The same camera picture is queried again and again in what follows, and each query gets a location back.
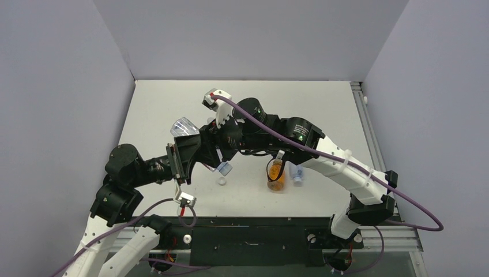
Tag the orange juice bottle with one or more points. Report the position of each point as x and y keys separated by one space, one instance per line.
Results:
x=275 y=175

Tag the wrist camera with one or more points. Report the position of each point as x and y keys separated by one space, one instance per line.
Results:
x=182 y=198
x=222 y=109

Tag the small clear water bottle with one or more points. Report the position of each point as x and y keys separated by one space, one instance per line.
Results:
x=296 y=173

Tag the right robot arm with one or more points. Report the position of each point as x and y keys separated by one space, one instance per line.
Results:
x=247 y=129

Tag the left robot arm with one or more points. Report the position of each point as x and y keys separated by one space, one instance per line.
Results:
x=114 y=241

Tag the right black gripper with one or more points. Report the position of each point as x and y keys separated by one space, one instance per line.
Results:
x=221 y=139

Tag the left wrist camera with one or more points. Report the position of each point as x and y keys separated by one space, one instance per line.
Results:
x=182 y=198

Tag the white bottle cap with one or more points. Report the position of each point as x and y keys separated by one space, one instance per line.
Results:
x=221 y=181

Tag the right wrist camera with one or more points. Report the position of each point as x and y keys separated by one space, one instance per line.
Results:
x=222 y=109

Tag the labelled clear water bottle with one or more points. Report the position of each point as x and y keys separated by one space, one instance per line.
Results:
x=184 y=127

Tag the aluminium frame rail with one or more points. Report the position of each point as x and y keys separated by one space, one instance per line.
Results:
x=397 y=238

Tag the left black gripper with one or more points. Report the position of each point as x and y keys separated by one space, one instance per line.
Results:
x=181 y=154

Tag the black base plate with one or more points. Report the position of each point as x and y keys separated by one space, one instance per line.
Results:
x=254 y=241

